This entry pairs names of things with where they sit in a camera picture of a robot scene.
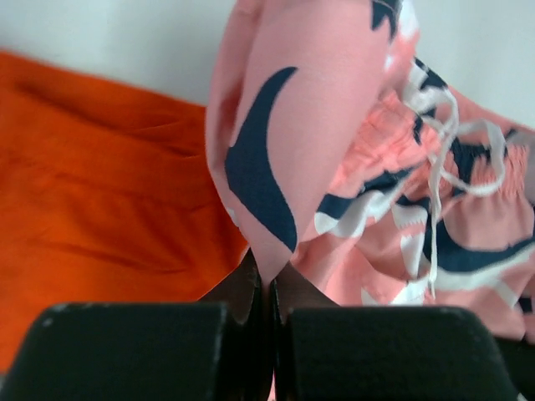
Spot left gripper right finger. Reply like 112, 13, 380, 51
270, 266, 522, 400

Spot orange shorts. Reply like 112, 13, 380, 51
1, 53, 247, 370

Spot pink patterned shorts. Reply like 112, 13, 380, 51
206, 1, 534, 346

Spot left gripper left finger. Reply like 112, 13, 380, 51
1, 254, 263, 400

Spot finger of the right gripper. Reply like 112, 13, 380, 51
495, 338, 535, 401

